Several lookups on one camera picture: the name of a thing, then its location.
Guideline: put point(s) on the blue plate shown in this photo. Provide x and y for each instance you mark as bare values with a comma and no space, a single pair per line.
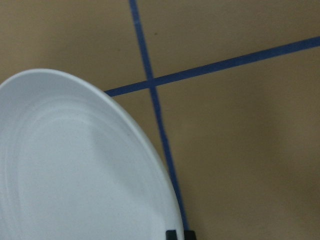
74,165

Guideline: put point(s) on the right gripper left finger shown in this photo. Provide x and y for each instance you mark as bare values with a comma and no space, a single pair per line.
171,235

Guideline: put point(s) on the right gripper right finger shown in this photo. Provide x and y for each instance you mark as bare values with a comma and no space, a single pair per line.
189,235

